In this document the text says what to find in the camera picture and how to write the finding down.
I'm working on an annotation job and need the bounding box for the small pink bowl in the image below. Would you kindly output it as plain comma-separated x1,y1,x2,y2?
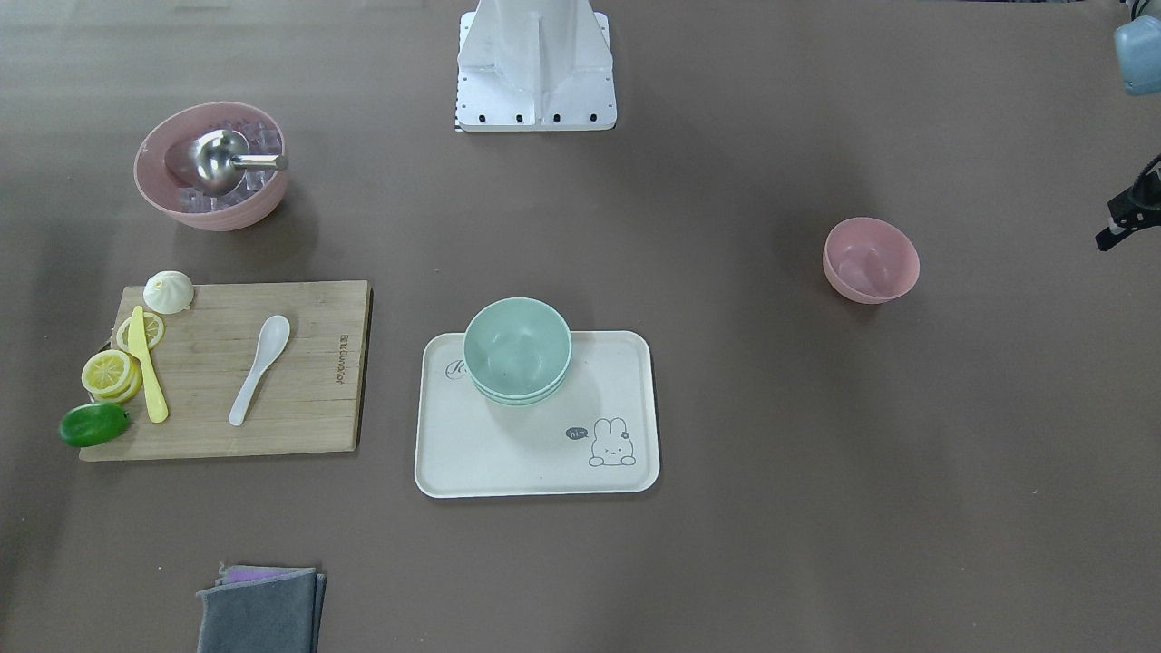
822,216,921,304

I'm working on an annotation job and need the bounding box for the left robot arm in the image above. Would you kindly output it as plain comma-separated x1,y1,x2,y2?
1115,1,1160,96

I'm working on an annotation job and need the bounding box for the green bowl stack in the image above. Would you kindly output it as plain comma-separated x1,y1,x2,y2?
462,297,574,406

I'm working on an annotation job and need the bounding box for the white ceramic spoon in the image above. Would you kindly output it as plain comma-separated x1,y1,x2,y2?
228,315,290,426

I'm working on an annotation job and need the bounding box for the large pink ice bowl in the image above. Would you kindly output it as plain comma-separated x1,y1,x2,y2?
134,101,289,231

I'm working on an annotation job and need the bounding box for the cream serving tray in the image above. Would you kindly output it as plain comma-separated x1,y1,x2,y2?
414,330,662,498

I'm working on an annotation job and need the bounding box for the bamboo cutting board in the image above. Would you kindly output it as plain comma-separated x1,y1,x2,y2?
79,280,372,462

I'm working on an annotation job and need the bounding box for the metal ice scoop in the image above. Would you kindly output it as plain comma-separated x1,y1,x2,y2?
163,129,288,198

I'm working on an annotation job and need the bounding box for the lemon slice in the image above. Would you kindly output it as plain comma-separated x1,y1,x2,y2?
113,311,165,352
82,350,142,404

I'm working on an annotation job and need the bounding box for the yellow plastic knife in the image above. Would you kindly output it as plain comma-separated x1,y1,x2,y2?
127,306,170,424

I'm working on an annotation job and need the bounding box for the grey folded cloth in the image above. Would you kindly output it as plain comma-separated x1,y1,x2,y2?
199,565,327,652

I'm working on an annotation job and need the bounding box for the green lime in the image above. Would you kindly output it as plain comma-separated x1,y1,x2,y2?
58,402,130,449

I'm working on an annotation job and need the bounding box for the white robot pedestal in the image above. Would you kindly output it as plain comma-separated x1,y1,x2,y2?
454,1,618,132

